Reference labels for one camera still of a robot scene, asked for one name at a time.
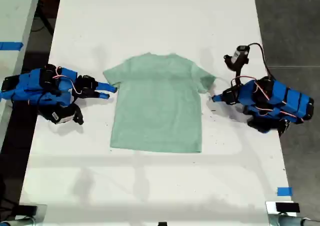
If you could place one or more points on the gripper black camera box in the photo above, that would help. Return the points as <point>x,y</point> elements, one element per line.
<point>62,116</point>
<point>241,52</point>

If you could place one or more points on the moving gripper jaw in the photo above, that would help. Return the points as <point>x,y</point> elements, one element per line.
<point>102,95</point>

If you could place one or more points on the pale green T-shirt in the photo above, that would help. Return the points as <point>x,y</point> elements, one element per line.
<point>157,106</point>

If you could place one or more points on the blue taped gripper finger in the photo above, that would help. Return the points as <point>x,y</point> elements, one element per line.
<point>217,98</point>

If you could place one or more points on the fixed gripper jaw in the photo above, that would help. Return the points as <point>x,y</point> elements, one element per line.
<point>106,86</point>

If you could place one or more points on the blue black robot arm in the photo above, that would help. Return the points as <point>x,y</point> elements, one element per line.
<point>277,101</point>
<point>30,86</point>

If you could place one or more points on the grey metal pipe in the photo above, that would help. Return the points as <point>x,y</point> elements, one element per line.
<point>292,221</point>
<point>17,222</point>

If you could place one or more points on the small black clip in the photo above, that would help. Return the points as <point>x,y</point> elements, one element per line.
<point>162,224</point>

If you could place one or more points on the long blue tape strip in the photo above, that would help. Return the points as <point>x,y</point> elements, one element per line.
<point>11,46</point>

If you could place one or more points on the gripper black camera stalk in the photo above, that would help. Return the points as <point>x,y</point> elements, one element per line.
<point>235,65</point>
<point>78,115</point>

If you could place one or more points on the small black box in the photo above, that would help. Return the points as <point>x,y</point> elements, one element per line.
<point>287,207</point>
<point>27,210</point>

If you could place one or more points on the white side table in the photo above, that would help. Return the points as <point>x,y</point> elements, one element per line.
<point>15,16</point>

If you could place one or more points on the metal table bracket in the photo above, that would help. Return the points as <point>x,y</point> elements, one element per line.
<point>271,211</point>
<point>41,212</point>

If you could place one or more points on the short blue tape strip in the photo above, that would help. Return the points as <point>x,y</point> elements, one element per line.
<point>284,191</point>

